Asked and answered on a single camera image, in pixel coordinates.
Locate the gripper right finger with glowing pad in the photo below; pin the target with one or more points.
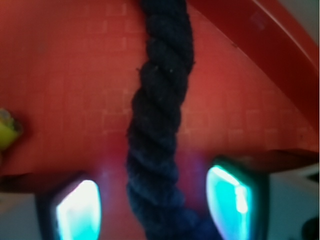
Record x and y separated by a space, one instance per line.
237 193

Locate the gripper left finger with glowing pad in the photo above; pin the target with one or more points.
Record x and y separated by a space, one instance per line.
69 206

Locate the red plastic tray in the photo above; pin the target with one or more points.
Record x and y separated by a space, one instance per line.
68 72

